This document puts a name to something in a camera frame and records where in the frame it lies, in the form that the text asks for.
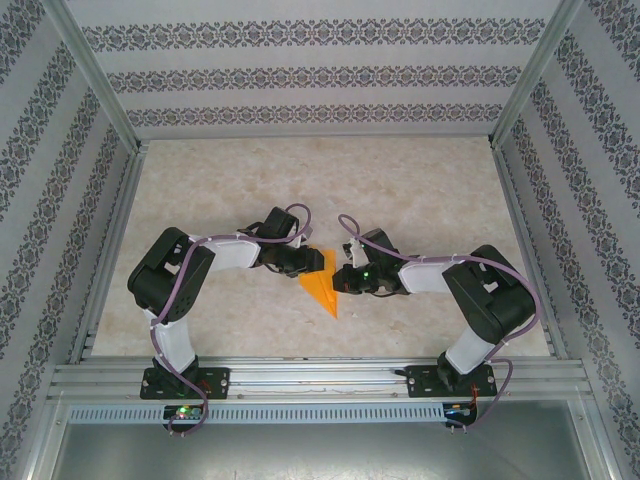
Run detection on orange paper sheet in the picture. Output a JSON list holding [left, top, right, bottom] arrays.
[[298, 248, 342, 320]]

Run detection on grey metal sheet tray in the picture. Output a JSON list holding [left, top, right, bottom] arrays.
[[47, 399, 614, 480]]

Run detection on long aluminium mounting rail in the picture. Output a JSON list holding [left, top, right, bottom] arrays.
[[49, 355, 590, 402]]

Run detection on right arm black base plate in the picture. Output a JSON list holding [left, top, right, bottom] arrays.
[[407, 364, 501, 400]]

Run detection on grey slotted cable duct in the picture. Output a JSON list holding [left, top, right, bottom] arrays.
[[69, 403, 446, 424]]

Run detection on aluminium table side rail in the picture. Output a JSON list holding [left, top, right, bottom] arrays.
[[67, 141, 151, 365], [491, 141, 570, 360]]

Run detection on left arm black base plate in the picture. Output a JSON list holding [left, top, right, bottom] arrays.
[[141, 367, 231, 401]]

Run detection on aluminium frame post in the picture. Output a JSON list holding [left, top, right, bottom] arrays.
[[39, 0, 151, 154], [487, 0, 587, 154]]

